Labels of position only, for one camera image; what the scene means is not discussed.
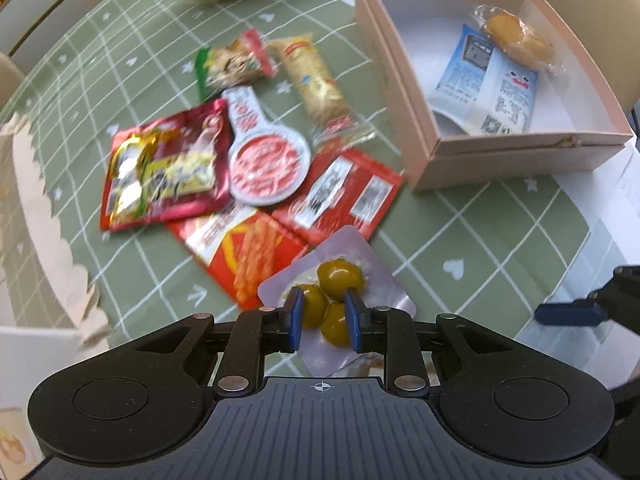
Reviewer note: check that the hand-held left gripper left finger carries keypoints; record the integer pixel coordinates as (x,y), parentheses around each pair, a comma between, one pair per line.
(296,318)

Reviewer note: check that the blue white snack packet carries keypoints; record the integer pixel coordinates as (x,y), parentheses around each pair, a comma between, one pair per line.
(480,85)

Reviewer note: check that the pink cardboard box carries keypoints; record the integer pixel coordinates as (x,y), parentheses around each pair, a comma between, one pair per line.
(415,110)

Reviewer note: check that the green checkered tablecloth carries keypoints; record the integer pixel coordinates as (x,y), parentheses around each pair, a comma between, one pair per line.
(475,240)

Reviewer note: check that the white box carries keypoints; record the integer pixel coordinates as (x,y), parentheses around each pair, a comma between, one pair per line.
(30,385)

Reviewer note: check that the green pink snack packet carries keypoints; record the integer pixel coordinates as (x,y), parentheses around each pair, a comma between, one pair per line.
(232,62)

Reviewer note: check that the green olive vacuum packet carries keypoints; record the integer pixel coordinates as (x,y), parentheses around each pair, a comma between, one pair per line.
(340,280)

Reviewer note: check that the wrapped yellow cake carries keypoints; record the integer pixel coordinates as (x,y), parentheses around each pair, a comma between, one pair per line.
(520,40)

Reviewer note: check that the beige cracker packet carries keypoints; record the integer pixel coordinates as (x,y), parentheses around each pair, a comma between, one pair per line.
(315,80)

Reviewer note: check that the shiny dark red snack packet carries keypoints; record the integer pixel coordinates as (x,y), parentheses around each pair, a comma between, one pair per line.
(165,170)

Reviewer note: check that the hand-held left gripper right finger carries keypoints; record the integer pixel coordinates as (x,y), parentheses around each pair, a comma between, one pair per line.
(352,321)

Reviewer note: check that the spoon-shaped red white packet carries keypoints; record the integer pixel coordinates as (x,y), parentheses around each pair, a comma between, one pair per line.
(265,160)

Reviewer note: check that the red fries snack packet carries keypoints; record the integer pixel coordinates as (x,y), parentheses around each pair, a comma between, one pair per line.
(240,250)

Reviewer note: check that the red packet with white labels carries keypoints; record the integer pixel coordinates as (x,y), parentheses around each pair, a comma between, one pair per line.
(345,195)

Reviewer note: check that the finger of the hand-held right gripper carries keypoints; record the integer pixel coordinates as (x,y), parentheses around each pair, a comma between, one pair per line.
(570,313)

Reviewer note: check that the scalloped beige paper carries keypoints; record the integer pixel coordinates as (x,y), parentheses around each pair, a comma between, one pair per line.
(35,210)

